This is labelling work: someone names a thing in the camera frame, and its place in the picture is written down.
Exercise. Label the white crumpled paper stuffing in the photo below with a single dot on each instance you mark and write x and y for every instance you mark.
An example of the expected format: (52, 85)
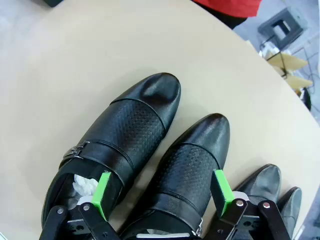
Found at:
(153, 232)
(82, 185)

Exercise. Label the black shoe stand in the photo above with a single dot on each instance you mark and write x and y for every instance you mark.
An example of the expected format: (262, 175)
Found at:
(53, 2)

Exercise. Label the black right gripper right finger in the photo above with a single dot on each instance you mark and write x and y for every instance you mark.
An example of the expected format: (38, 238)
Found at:
(225, 195)

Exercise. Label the black leather buckle shoe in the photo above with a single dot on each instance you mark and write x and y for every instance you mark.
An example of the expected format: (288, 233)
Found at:
(291, 207)
(265, 180)
(130, 120)
(190, 170)

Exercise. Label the person in red jacket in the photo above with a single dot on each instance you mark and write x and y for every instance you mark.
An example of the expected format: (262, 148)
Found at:
(225, 6)

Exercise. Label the light wooden board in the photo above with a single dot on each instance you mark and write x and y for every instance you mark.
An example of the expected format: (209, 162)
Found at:
(292, 61)
(298, 81)

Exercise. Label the black box with square hole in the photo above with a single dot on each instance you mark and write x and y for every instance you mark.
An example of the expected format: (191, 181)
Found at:
(265, 28)

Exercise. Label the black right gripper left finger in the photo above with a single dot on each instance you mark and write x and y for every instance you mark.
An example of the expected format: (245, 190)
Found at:
(100, 197)

